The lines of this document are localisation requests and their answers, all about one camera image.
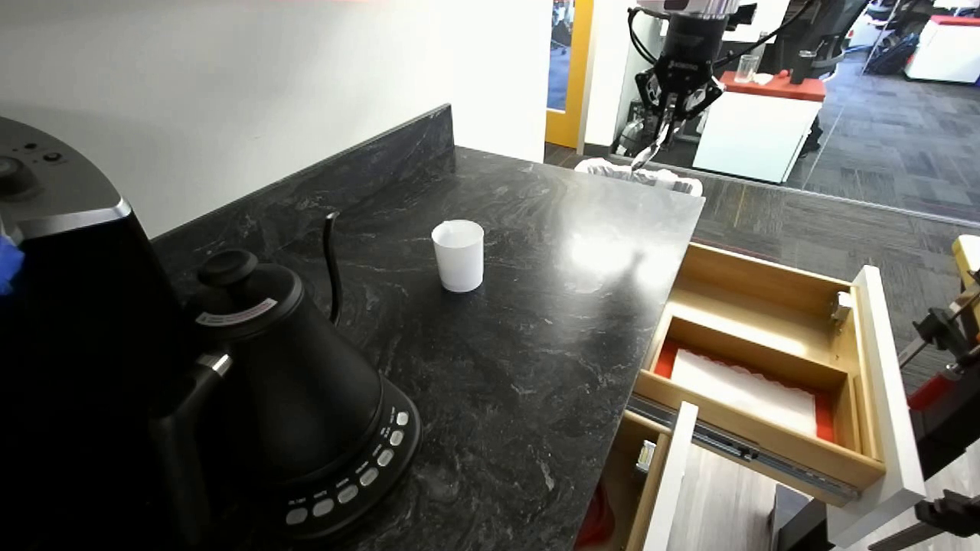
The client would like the white paper napkin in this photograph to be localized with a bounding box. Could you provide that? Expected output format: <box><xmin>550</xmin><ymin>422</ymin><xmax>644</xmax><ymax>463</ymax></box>
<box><xmin>668</xmin><ymin>347</ymin><xmax>824</xmax><ymax>441</ymax></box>

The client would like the orange drawer liner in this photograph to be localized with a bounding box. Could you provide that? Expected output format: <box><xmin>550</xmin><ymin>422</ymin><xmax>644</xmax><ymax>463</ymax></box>
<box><xmin>653</xmin><ymin>340</ymin><xmax>839</xmax><ymax>443</ymax></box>

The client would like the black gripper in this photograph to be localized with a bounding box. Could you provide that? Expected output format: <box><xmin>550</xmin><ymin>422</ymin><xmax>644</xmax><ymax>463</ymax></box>
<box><xmin>634</xmin><ymin>14</ymin><xmax>724</xmax><ymax>125</ymax></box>

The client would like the open wooden drawer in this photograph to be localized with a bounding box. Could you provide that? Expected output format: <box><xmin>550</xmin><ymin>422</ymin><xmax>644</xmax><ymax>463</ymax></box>
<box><xmin>637</xmin><ymin>246</ymin><xmax>924</xmax><ymax>511</ymax></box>

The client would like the white cart red top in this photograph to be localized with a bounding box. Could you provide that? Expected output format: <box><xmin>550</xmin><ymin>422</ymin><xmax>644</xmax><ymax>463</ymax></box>
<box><xmin>693</xmin><ymin>72</ymin><xmax>825</xmax><ymax>183</ymax></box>

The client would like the black coffee machine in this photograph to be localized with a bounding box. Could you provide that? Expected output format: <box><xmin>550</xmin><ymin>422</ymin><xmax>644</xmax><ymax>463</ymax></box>
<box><xmin>0</xmin><ymin>121</ymin><xmax>185</xmax><ymax>551</ymax></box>

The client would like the white paper cup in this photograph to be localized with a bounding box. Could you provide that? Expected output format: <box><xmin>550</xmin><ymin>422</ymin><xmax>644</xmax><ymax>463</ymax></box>
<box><xmin>432</xmin><ymin>219</ymin><xmax>483</xmax><ymax>295</ymax></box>

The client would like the black gooseneck kettle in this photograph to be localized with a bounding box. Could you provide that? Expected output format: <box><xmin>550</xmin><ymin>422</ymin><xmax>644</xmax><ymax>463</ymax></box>
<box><xmin>145</xmin><ymin>247</ymin><xmax>419</xmax><ymax>548</ymax></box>

